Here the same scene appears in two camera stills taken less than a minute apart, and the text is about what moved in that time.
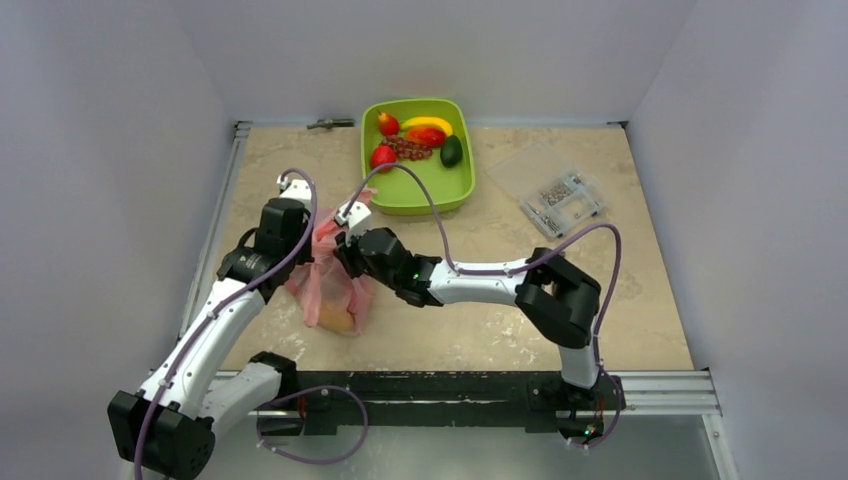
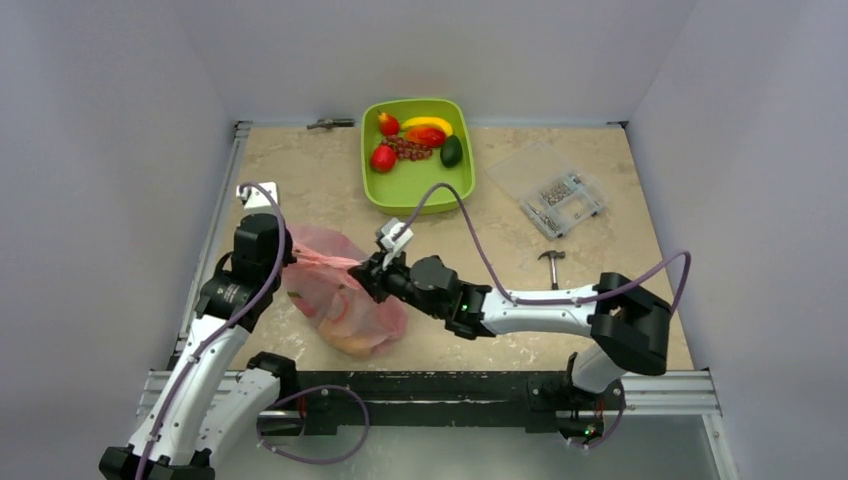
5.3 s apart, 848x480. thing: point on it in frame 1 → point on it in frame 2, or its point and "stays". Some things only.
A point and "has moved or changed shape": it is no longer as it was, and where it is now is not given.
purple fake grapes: (409, 150) stays
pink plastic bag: (330, 297) has moved or changed shape
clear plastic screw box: (554, 190) stays
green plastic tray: (402, 193) stays
